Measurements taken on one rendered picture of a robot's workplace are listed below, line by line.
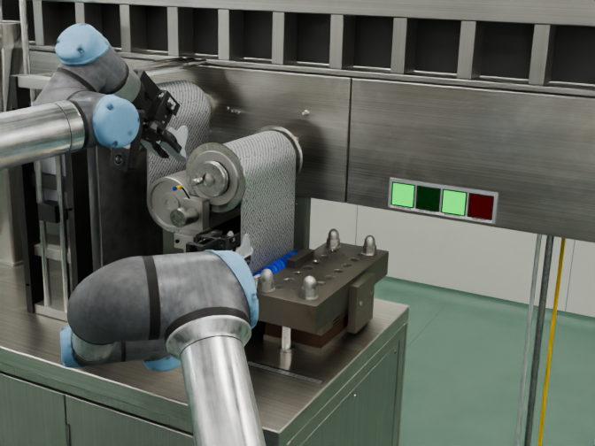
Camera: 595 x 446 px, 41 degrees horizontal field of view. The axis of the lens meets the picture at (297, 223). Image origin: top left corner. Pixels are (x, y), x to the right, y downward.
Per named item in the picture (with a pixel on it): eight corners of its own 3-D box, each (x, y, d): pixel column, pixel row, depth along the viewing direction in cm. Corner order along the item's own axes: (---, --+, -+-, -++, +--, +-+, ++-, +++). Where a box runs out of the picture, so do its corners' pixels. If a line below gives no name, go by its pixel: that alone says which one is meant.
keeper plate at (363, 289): (347, 332, 176) (349, 285, 173) (364, 316, 185) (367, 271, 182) (357, 334, 175) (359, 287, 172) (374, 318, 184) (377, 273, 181)
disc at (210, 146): (185, 206, 172) (185, 138, 168) (187, 205, 172) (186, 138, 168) (244, 218, 166) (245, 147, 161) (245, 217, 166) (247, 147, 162)
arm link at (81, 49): (41, 55, 128) (70, 13, 130) (79, 94, 137) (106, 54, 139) (73, 66, 124) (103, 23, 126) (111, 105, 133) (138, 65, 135)
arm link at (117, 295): (64, 342, 100) (63, 382, 145) (152, 333, 103) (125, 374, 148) (57, 252, 103) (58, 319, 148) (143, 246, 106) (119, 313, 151)
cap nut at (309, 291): (297, 297, 163) (297, 277, 162) (305, 291, 166) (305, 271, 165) (312, 301, 161) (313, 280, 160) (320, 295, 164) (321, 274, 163)
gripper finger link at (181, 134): (205, 140, 156) (178, 114, 149) (194, 166, 155) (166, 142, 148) (193, 139, 158) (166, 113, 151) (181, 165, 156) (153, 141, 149)
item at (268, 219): (240, 285, 172) (240, 202, 166) (291, 254, 192) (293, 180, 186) (242, 286, 171) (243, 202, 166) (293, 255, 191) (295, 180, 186)
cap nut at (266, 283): (254, 290, 166) (254, 270, 165) (263, 284, 169) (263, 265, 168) (269, 293, 165) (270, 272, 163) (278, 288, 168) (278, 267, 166)
